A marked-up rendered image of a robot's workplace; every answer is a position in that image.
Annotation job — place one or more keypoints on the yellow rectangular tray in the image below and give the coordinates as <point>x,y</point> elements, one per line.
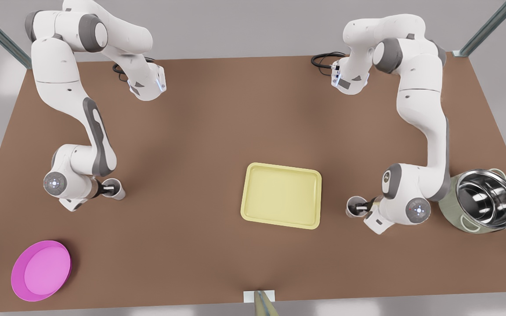
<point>281,195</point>

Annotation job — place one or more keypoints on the pink round plate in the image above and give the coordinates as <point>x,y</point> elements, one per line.
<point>42,270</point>

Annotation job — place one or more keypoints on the white IKEA cup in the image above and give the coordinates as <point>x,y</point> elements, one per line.
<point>119,191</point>
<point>351,210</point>

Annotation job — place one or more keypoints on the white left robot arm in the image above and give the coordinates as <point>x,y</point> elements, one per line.
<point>420,87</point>

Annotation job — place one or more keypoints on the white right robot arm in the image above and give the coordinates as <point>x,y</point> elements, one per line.
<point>57,66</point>

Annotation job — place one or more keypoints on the steel pot with green outside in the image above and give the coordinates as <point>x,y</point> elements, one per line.
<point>488,199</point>

